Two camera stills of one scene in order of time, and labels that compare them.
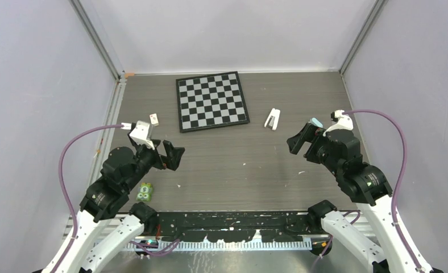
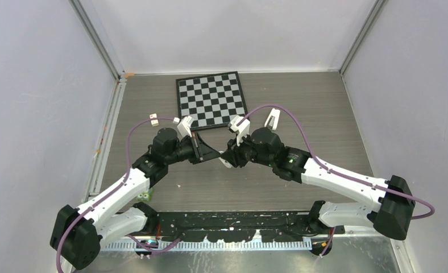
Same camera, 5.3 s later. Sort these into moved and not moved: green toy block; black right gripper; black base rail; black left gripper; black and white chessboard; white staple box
Moved: black left gripper; black right gripper
Not moved: black and white chessboard; white staple box; black base rail; green toy block
